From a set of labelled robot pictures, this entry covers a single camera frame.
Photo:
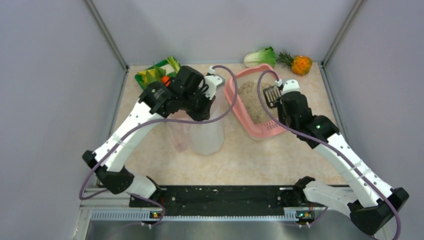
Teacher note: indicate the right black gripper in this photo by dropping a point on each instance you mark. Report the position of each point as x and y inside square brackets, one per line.
[285, 104]

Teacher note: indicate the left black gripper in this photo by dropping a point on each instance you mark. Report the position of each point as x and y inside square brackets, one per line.
[201, 108]

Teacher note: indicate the black litter scoop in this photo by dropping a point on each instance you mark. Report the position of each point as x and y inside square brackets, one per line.
[272, 95]

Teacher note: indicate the pink lined trash bin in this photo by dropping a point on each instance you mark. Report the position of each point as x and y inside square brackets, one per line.
[202, 139]

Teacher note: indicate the pink litter box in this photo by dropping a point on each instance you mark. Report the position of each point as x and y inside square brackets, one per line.
[248, 108]

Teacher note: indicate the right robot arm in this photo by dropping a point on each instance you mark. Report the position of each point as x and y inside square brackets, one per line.
[371, 202]

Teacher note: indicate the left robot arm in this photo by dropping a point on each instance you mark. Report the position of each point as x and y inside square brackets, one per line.
[155, 104]

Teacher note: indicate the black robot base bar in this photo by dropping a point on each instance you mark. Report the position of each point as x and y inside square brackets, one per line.
[231, 200]

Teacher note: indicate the orange toy carrot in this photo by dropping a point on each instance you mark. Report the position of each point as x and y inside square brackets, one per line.
[166, 80]

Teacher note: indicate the white green leek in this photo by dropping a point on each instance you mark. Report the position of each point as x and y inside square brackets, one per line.
[173, 63]

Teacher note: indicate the green vegetable tray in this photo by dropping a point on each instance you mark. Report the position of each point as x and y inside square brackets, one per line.
[162, 69]

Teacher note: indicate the green leafy vegetable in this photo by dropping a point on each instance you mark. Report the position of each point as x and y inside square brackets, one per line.
[149, 76]

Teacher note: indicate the toy pineapple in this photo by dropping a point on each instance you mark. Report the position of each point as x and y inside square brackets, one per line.
[298, 64]

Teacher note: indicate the toy bok choy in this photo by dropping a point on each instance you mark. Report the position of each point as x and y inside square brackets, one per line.
[266, 55]

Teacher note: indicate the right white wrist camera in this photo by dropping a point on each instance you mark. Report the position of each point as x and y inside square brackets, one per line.
[287, 86]

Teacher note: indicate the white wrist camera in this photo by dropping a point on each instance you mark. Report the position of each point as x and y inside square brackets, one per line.
[287, 86]
[214, 83]

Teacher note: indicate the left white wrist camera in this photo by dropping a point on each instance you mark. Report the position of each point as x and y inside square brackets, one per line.
[214, 83]

